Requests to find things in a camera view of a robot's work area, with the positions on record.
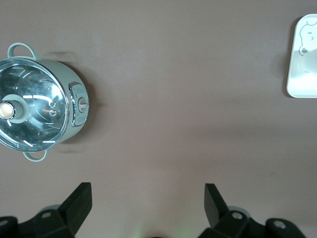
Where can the glass pot lid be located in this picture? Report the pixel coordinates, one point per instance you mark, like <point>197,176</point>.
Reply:
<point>37,99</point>

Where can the brown table cover mat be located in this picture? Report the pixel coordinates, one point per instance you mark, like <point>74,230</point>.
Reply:
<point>173,99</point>

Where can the grey electric pot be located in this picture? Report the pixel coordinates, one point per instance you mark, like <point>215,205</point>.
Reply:
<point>71,77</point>

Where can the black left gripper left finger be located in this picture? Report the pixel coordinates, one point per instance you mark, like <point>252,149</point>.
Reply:
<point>74,205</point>

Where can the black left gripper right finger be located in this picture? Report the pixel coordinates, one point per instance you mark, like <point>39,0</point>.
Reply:
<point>215,208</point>

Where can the white bear print tray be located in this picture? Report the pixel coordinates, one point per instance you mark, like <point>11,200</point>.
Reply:
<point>297,81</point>

